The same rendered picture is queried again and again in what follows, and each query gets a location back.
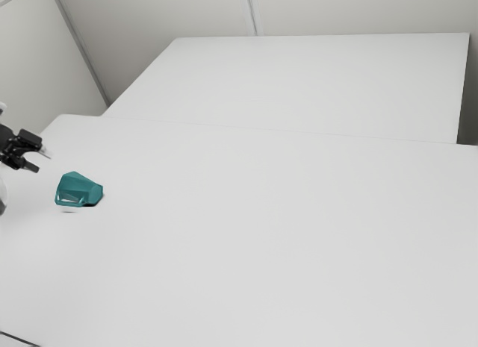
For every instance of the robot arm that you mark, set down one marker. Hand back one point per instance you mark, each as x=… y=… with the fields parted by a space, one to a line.
x=2 y=192

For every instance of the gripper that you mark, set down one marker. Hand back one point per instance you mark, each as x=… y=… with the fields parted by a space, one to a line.
x=5 y=140

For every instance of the teal faceted mug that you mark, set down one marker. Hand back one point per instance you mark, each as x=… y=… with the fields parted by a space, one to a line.
x=77 y=188

